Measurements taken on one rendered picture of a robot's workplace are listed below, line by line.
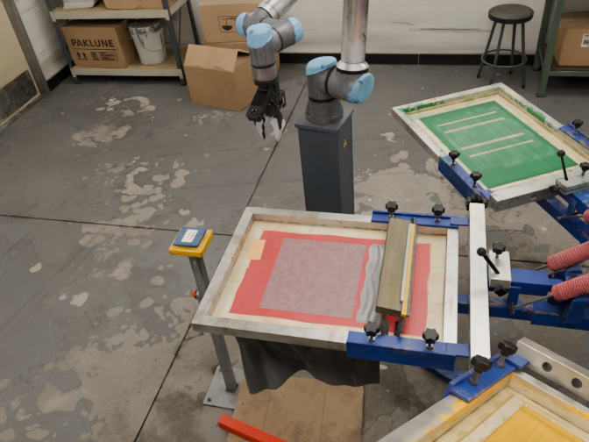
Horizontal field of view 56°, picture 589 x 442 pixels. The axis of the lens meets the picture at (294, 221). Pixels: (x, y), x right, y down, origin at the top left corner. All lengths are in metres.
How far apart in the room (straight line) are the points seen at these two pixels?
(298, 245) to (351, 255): 0.20
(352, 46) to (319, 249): 0.71
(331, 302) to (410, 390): 1.05
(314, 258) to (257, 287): 0.23
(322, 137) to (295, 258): 0.52
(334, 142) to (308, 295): 0.66
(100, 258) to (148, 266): 0.35
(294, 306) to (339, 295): 0.15
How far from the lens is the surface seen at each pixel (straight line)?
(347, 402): 2.68
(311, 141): 2.23
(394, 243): 1.83
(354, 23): 1.99
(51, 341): 3.35
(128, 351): 3.11
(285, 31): 1.73
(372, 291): 1.81
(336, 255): 1.94
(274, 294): 1.84
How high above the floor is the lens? 2.28
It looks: 39 degrees down
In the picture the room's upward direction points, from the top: 7 degrees counter-clockwise
